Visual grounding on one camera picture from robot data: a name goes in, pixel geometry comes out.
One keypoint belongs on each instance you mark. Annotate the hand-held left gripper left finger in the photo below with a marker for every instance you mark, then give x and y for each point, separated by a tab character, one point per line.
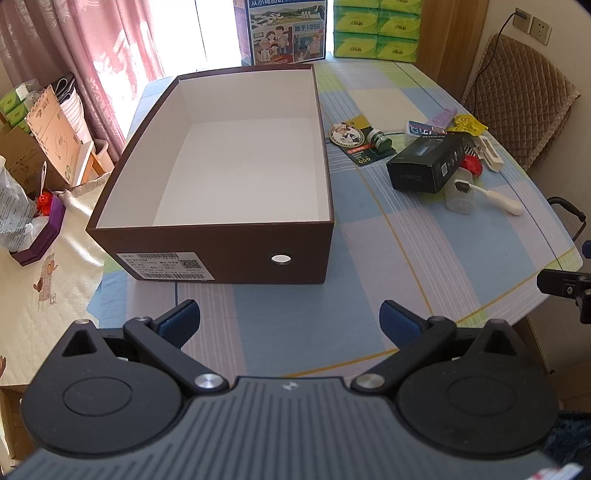
178	319

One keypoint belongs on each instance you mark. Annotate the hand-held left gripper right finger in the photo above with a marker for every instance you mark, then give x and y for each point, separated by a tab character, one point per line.
398	321

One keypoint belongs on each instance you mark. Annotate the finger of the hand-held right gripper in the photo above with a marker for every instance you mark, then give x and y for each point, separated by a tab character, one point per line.
587	250
558	281

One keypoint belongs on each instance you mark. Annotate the brown cardboard storage box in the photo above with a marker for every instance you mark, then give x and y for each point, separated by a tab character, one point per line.
231	258

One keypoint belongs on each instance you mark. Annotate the cream hair claw clip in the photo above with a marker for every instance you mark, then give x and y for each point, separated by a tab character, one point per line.
491	157

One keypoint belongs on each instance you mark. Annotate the purple cream tube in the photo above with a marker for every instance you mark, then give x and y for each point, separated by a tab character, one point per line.
441	118

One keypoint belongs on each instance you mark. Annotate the checked cloth desktop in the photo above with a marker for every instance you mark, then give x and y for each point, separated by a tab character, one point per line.
286	314

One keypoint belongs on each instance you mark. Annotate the cream cartoon print sheet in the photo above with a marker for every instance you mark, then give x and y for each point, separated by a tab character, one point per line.
60	300

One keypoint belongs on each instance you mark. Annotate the clear plastic cup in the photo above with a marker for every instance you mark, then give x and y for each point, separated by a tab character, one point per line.
459	203

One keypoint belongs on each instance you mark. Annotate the black product box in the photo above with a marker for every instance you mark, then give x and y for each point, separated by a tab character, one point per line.
420	170

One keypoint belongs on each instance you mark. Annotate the purple gift box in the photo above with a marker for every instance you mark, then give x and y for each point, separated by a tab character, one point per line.
41	240

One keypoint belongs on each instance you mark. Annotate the dark green card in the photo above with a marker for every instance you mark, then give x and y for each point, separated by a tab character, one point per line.
362	159

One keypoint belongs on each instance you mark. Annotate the chair with brown quilted cover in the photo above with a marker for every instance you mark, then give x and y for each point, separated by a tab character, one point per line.
521	92

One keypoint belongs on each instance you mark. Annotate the yellow snack packet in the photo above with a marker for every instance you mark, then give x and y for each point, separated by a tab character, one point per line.
468	124

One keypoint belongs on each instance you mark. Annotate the red ornament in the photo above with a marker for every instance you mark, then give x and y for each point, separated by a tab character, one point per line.
43	203

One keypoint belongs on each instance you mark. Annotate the wooden stool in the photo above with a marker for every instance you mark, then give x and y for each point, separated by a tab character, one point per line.
92	161

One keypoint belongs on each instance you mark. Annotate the small green bottle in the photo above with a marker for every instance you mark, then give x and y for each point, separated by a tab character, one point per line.
379	140

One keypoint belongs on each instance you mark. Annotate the beige plastic basin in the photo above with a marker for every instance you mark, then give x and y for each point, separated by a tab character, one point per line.
102	148

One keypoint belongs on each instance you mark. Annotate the round cartoon sticker card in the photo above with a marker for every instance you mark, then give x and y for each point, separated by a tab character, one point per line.
344	134

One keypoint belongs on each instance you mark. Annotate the clear plastic bag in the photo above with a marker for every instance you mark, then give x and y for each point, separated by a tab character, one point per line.
14	207

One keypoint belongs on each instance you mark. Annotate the plain brown cardboard box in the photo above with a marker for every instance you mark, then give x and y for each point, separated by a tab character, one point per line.
23	161

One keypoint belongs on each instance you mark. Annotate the printed cardboard carton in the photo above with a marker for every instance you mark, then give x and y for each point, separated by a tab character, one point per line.
51	129

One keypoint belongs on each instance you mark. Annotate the white plastic bucket stack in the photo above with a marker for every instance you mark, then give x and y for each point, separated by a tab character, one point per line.
74	110

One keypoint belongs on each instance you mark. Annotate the small green tissue pack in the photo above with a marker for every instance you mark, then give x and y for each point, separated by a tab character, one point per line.
18	119
11	102

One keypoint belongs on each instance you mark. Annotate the stack of green tissue packets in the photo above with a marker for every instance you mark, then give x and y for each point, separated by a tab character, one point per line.
369	44

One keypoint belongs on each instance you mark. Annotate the pink curtain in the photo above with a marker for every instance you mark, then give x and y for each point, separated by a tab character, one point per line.
115	46

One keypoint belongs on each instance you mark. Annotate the blue illustrated milk carton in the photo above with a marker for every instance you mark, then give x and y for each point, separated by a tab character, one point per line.
286	37

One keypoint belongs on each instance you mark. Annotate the black metal frame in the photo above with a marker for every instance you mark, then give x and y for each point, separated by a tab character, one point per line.
565	201

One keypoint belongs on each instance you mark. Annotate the white wall socket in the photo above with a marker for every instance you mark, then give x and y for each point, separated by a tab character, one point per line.
518	24
540	30

